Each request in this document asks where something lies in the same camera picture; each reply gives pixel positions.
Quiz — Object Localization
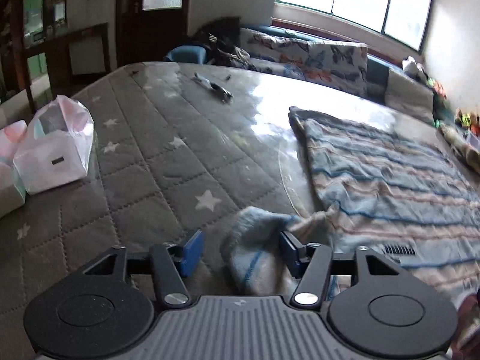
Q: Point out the blue striped towel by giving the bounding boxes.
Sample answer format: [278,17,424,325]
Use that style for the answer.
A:
[221,106,480,346]

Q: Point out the panda plush toy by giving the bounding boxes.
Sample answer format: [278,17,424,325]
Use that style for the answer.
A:
[402,56,428,79]

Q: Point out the blue sofa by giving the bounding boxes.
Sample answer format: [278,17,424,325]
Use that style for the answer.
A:
[163,26,443,124]

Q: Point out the glass display cabinet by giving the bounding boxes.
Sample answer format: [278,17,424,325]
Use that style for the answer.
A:
[0,0,72,102]

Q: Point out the brown plush toys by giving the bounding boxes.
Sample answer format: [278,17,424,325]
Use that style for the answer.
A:
[455,108,480,136]

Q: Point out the black bag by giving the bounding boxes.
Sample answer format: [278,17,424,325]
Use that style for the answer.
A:
[193,17,252,70]

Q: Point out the grey pillow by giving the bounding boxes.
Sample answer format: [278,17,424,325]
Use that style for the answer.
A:
[386,69,436,124]

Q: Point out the long butterfly print cushion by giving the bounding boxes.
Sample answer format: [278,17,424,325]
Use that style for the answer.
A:
[240,28,312,79]

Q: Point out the orange green plush toy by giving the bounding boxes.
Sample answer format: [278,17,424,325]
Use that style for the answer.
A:
[427,79,448,100]

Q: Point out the folded yellow green towel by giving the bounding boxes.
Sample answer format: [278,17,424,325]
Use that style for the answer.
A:
[439,122,480,175]

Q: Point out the dark wooden side table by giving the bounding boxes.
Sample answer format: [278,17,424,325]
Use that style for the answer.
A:
[22,22,111,109]

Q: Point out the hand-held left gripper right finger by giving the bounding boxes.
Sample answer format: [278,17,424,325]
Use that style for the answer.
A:
[279,230,402,308]

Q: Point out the pink white plastic bag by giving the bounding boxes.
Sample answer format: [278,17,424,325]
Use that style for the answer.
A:
[0,119,29,216]

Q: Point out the grey quilted star table cover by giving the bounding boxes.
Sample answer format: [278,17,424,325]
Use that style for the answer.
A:
[0,62,480,360]

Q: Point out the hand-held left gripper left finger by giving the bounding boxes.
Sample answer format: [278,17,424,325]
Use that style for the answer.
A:
[80,229,205,308]

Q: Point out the silver black pen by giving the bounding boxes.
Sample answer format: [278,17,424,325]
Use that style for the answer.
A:
[193,73,233,104]

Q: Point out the dark wooden door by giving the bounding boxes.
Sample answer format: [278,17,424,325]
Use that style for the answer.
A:
[116,0,192,68]

